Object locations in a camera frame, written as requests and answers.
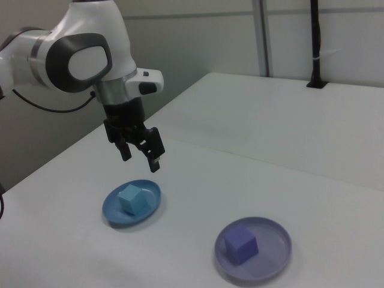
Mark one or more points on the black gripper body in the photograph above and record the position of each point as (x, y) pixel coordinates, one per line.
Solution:
(126, 120)

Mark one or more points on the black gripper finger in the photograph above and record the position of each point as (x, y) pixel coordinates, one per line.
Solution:
(154, 144)
(123, 151)

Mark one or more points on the cyan foam cube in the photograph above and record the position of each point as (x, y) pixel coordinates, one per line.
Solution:
(132, 199)

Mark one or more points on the purple foam cube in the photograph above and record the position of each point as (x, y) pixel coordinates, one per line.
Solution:
(240, 246)

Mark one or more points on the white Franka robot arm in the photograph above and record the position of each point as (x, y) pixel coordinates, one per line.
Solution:
(90, 27)

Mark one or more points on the blue round plate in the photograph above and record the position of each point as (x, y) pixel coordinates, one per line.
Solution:
(111, 210)

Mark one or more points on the purple round plate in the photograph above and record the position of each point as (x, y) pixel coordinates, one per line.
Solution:
(270, 264)

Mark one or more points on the black pole with clamp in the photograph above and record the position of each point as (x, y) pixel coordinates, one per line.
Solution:
(315, 45)

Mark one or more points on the grey partition post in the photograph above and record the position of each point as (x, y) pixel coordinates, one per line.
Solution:
(264, 36)

